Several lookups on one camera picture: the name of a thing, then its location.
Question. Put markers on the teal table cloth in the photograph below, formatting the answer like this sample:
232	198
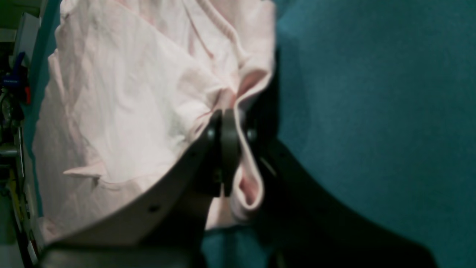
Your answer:
376	100

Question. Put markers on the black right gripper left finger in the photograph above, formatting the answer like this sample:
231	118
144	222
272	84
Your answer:
162	228

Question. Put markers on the blue clamp bottom right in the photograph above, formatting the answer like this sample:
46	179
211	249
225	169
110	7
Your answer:
16	82

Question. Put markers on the pink T-shirt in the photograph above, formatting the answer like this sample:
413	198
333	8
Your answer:
132	83

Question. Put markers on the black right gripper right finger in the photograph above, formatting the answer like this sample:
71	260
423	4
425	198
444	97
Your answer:
311	228

